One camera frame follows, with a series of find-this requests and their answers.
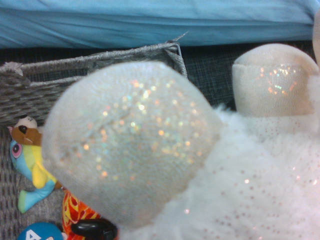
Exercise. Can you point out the white sparkly stuffed toy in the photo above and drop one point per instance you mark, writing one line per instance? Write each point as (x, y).
(130, 140)

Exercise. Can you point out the glossy black plastic toy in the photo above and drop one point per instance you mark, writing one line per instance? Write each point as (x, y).
(92, 228)

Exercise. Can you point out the grey woven basket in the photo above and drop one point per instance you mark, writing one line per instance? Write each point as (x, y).
(15, 100)

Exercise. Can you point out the light blue bed sheet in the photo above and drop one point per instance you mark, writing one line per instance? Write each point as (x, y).
(150, 22)

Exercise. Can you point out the orange flame pattern plush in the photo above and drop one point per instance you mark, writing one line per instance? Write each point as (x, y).
(75, 210)

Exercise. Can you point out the blue and yellow plush animal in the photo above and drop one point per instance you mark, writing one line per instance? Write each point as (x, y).
(37, 172)

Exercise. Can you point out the brown and white plush animal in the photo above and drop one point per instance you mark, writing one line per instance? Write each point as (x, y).
(27, 136)

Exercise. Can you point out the blue superhero plush ball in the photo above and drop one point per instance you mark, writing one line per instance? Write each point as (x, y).
(40, 232)

